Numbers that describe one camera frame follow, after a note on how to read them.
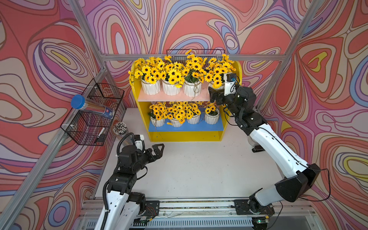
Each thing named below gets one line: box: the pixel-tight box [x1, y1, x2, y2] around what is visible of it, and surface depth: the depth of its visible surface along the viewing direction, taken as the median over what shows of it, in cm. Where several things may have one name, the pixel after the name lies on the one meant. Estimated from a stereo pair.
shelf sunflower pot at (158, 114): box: [148, 102, 169, 127], surface depth 82 cm
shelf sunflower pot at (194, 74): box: [182, 49, 207, 98], surface depth 64 cm
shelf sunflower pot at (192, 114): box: [185, 103, 202, 125], surface depth 84 cm
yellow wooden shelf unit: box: [130, 60, 243, 143], surface depth 71 cm
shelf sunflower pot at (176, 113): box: [167, 101, 186, 128], surface depth 82 cm
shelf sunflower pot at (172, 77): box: [160, 55, 185, 96], surface depth 62 cm
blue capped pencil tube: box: [70, 94, 115, 120], surface depth 67 cm
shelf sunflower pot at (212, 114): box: [204, 102, 220, 125], surface depth 88 cm
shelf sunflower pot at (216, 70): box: [204, 53, 237, 91], surface depth 62 cm
